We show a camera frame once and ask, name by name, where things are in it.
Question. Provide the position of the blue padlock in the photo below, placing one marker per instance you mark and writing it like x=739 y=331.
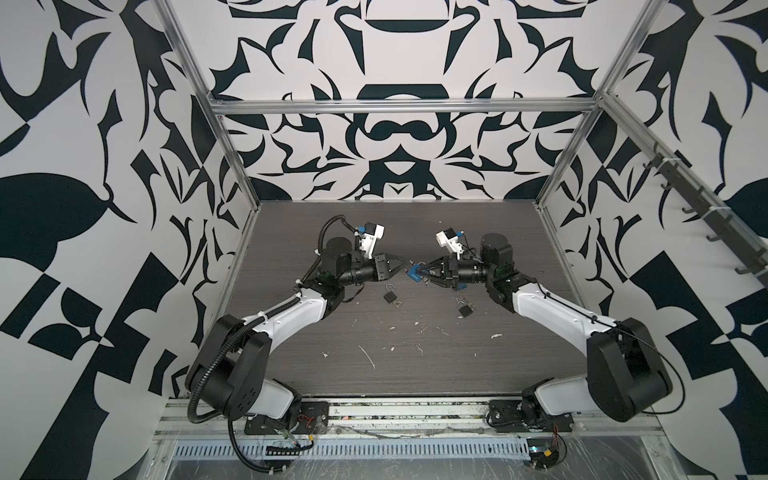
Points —
x=415 y=272

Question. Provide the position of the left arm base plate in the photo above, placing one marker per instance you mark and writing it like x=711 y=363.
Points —
x=303 y=418

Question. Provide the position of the aluminium frame post right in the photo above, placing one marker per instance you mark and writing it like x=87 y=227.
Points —
x=629 y=48

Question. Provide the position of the grey hook rack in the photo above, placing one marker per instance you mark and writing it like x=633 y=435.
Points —
x=704 y=204

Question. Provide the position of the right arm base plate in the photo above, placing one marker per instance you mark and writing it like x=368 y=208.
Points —
x=516 y=415

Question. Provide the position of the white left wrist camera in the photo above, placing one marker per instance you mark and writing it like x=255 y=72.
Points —
x=366 y=237

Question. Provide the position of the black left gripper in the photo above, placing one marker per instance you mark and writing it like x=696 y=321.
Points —
x=382 y=266

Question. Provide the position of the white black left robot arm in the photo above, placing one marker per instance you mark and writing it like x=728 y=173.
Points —
x=228 y=376

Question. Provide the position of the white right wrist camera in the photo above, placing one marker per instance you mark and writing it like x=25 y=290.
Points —
x=452 y=241

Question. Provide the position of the small circuit board right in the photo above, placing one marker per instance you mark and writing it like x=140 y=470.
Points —
x=546 y=455

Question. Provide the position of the white slotted cable duct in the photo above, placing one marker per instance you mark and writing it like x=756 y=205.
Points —
x=386 y=449

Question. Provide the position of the black padlock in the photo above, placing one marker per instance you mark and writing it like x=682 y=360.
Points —
x=391 y=296
x=465 y=308

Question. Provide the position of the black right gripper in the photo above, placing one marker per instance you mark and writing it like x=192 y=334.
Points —
x=449 y=269

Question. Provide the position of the aluminium frame crossbar back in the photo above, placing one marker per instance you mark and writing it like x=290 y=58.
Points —
x=475 y=105

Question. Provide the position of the aluminium frame post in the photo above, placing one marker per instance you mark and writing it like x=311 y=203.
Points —
x=629 y=48
x=177 y=40

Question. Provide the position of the aluminium frame post left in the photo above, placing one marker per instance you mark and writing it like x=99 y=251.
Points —
x=177 y=40

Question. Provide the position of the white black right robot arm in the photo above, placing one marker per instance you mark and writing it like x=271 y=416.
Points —
x=626 y=374

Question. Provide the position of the aluminium front rail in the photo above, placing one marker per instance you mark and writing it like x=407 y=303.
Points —
x=421 y=416

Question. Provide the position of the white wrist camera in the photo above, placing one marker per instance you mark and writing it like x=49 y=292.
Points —
x=366 y=237
x=452 y=241

